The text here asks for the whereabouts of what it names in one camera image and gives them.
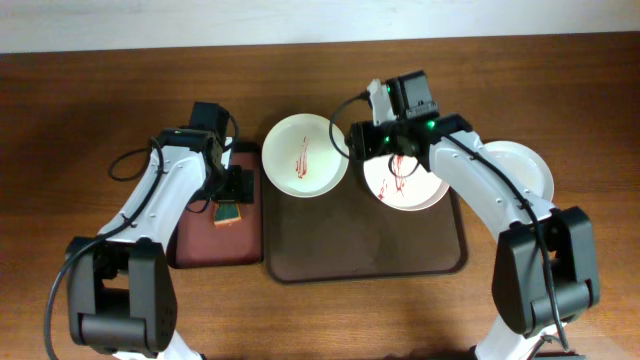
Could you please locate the small red-brown tray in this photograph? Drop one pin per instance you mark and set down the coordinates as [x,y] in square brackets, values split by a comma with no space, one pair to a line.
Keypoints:
[198,241]

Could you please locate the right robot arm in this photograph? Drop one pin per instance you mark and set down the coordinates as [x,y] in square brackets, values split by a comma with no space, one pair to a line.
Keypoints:
[545,272]

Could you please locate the white plate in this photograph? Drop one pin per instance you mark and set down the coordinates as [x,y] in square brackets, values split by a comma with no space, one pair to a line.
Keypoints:
[400,182]
[303,155]

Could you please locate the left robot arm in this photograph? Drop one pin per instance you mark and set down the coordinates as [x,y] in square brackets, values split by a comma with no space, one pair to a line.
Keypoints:
[120,296]

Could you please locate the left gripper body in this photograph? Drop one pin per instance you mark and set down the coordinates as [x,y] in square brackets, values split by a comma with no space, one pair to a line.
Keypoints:
[233,187]

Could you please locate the large dark brown tray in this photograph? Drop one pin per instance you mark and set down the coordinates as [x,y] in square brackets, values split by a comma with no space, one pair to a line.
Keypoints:
[348,234]

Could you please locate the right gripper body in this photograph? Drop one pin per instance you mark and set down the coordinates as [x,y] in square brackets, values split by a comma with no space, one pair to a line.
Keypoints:
[382,141]

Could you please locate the green and orange sponge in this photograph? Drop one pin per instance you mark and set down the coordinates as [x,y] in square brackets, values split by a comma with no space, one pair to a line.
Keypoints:
[226,214]

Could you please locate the pale green plate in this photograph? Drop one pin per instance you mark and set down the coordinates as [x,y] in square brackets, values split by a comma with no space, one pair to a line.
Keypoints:
[529,168]

